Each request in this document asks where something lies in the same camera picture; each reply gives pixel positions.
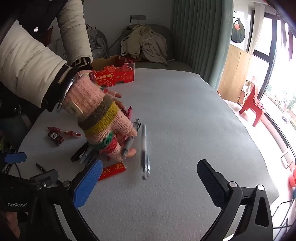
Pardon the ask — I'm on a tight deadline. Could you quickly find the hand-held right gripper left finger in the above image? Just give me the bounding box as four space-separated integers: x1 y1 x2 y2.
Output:
28 159 103 241

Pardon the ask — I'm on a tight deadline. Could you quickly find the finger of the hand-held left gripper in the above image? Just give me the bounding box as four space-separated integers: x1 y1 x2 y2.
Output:
5 152 27 164
30 169 59 189

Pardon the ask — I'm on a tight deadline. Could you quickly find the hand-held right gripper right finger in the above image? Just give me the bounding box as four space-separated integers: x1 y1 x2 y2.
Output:
197 159 274 241

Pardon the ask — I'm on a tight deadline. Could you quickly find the red gold-print lighter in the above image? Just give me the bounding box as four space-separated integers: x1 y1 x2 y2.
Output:
98 162 127 181

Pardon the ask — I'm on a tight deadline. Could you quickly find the grey white pen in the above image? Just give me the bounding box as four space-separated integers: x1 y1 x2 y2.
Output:
79 147 95 165

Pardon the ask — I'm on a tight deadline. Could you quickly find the red pen white label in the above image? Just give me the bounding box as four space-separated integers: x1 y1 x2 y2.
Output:
47 126 82 138

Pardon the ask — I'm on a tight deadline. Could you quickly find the grey grip pen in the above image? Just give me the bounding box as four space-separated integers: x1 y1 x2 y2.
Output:
121 136 135 160

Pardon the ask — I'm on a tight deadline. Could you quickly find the clear white pen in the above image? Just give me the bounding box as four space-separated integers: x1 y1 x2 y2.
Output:
140 124 151 180

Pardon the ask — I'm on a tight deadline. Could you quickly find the red cardboard box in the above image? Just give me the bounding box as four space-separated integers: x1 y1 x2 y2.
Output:
91 55 135 87

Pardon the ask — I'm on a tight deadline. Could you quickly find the another person's forearm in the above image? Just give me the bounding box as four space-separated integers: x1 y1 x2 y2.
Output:
0 20 70 112
57 0 93 70

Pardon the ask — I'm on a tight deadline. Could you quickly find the person's left hand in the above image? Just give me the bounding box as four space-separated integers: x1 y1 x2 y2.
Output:
3 211 22 239

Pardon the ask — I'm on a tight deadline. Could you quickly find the red plastic chair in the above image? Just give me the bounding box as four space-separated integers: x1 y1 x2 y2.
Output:
239 84 266 127

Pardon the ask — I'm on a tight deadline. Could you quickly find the wooden panel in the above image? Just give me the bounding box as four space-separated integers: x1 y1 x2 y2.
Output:
217 44 253 102

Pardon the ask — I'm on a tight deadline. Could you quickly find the large window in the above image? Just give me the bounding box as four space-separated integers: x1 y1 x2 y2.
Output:
246 5 296 167

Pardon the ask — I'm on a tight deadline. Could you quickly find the green armchair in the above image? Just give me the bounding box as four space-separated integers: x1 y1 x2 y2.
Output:
120 23 193 72

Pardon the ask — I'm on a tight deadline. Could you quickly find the cream jacket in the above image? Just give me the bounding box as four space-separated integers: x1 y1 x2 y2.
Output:
120 24 151 62

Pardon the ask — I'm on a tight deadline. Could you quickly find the green curtain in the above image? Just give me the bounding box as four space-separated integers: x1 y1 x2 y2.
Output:
170 0 234 91

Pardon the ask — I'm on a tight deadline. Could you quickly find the metal bracelet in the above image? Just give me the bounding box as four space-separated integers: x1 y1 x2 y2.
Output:
56 75 77 114

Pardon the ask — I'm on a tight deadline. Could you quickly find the round dark wall decoration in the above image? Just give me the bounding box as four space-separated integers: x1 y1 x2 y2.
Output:
231 17 247 44

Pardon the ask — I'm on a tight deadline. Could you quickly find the grey charging cable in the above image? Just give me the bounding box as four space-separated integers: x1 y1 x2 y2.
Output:
107 25 132 58

